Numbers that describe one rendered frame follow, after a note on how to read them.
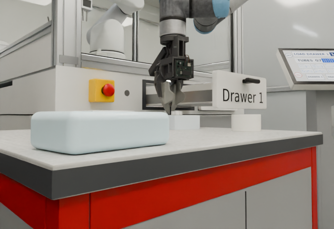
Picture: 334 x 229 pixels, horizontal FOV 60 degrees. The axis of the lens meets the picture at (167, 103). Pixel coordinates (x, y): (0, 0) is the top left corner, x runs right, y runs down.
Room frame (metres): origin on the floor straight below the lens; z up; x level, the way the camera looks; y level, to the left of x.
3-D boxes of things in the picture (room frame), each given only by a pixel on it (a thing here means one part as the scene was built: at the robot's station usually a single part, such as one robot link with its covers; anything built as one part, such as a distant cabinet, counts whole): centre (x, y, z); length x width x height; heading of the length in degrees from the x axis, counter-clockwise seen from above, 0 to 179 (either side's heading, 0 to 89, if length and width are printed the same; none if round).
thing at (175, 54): (0.80, -0.02, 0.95); 0.09 x 0.08 x 0.12; 33
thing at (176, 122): (0.82, -0.02, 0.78); 0.12 x 0.08 x 0.04; 33
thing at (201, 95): (1.08, -0.10, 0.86); 0.40 x 0.26 x 0.06; 44
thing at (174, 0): (0.81, -0.02, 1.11); 0.09 x 0.08 x 0.11; 86
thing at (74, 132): (0.36, 0.08, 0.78); 0.15 x 0.10 x 0.04; 139
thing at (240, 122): (0.71, -0.19, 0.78); 0.07 x 0.07 x 0.04
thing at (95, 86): (0.92, 0.21, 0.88); 0.07 x 0.05 x 0.07; 134
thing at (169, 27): (0.81, -0.02, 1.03); 0.08 x 0.08 x 0.05
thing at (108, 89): (0.90, 0.18, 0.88); 0.04 x 0.03 x 0.04; 134
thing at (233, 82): (0.93, -0.24, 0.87); 0.29 x 0.02 x 0.11; 134
